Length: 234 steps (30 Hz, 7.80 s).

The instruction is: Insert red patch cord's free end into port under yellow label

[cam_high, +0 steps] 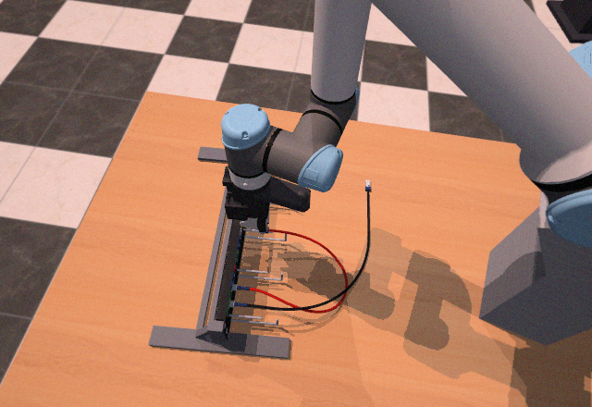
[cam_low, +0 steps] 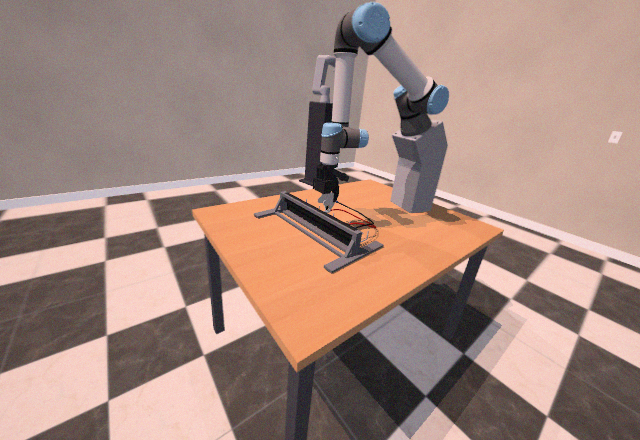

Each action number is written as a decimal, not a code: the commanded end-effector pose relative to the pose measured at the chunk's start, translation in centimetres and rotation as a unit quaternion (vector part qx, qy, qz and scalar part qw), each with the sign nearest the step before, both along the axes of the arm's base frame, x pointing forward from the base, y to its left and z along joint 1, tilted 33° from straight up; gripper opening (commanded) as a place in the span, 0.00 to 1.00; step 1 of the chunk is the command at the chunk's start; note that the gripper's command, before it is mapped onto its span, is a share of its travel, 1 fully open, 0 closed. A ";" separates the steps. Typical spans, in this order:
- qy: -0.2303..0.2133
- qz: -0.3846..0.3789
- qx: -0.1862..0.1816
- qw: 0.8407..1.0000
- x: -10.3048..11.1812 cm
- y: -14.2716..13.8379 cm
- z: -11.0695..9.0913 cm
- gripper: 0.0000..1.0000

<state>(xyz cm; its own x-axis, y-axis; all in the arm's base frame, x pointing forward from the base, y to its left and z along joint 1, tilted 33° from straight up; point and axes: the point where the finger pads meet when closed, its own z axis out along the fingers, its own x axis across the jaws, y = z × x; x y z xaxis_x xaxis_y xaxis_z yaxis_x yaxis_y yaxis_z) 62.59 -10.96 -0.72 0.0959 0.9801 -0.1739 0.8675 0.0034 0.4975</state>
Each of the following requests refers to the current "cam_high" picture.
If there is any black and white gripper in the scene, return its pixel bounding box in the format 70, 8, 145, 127
222, 166, 270, 234

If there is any grey port rack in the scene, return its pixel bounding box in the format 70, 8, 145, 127
148, 146, 290, 359

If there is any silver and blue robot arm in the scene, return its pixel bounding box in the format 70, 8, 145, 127
221, 0, 592, 248

